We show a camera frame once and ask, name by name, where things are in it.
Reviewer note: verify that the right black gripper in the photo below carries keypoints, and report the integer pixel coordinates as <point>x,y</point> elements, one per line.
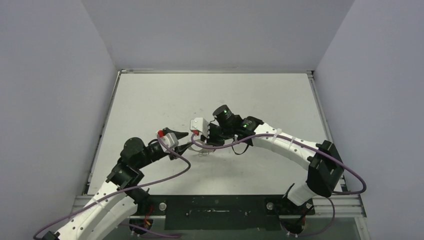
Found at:
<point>209,135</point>

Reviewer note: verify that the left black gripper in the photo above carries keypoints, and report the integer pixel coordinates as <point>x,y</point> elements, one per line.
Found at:
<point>178,150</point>

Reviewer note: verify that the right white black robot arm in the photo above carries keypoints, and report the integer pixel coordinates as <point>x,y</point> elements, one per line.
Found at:
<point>320,160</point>

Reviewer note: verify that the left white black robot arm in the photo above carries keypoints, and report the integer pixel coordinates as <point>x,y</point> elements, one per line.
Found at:
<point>121,193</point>

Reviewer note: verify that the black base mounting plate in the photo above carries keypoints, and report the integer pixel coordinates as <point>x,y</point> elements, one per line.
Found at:
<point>216,221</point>

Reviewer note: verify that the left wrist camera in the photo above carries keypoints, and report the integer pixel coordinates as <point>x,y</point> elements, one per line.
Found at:
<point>169,140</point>

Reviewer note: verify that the aluminium frame rail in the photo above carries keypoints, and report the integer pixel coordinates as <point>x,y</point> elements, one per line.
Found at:
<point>342,206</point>

